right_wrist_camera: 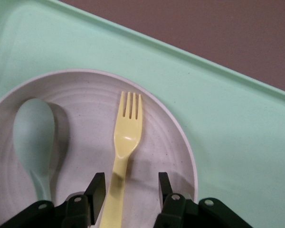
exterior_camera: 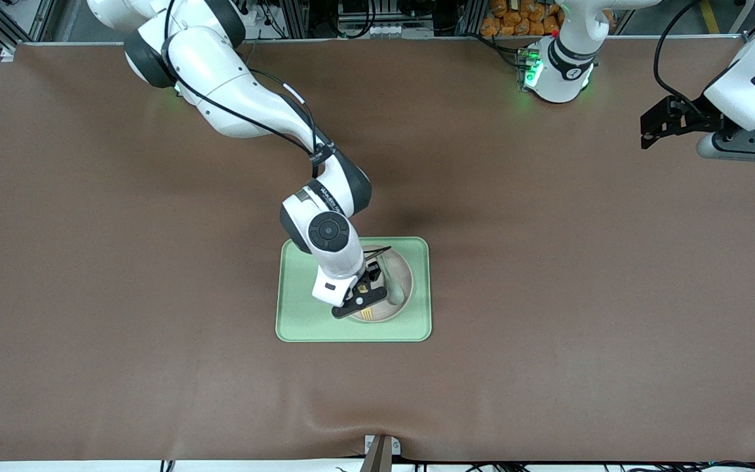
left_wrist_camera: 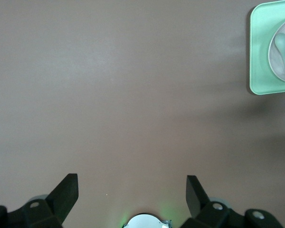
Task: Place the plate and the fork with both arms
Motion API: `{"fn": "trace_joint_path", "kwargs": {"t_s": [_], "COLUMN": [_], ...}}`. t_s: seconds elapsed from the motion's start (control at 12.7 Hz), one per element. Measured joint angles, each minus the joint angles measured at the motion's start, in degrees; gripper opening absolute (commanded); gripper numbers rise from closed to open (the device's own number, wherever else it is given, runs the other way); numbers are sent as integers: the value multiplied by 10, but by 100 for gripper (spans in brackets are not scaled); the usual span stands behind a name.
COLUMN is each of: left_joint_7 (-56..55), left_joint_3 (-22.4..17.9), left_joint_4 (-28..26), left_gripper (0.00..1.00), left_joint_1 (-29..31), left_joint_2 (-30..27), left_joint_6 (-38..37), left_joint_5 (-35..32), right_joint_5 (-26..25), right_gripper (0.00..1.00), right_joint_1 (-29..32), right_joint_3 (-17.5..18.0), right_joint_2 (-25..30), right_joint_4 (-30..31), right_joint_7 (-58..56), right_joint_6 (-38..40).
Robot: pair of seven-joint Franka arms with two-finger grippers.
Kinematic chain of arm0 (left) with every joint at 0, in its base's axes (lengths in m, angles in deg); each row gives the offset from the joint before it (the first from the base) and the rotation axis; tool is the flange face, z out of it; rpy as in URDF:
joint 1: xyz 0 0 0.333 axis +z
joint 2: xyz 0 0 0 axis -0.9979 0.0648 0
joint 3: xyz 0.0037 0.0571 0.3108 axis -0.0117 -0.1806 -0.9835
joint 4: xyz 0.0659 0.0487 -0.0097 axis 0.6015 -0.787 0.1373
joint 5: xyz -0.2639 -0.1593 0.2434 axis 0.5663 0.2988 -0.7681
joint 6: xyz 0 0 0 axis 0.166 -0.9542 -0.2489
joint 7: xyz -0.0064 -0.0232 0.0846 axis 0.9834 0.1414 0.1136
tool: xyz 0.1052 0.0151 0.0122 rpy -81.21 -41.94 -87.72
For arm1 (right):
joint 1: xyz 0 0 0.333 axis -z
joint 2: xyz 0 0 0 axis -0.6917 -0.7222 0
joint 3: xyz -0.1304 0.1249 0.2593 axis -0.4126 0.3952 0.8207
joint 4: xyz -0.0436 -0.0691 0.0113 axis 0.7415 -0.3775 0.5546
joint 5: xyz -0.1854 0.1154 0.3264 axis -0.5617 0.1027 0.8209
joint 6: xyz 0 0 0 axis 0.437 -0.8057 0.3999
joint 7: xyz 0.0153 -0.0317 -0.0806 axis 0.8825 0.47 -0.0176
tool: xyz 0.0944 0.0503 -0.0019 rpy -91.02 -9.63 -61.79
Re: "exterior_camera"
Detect beige round plate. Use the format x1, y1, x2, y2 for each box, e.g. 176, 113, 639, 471
346, 244, 413, 323

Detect pale green plastic spoon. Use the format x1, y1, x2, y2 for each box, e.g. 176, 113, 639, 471
379, 252, 408, 306

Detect light green rectangular tray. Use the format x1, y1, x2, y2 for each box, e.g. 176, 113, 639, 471
275, 237, 432, 343

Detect metal table edge clamp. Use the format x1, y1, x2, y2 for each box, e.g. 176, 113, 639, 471
363, 435, 402, 472

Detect brown table mat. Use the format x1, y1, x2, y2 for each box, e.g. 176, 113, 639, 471
0, 39, 755, 463

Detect orange packaged goods pile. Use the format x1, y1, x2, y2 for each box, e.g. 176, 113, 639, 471
480, 0, 614, 37

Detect white terminal block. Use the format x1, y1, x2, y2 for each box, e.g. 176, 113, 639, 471
363, 23, 419, 37

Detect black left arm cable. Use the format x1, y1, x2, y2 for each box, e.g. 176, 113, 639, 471
653, 0, 745, 109

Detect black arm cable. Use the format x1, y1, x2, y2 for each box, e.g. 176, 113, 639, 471
163, 0, 393, 255
653, 0, 745, 109

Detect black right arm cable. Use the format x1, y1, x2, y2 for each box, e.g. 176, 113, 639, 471
163, 0, 393, 255

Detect aluminium frame post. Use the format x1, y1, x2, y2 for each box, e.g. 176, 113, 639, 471
460, 0, 484, 37
281, 0, 310, 39

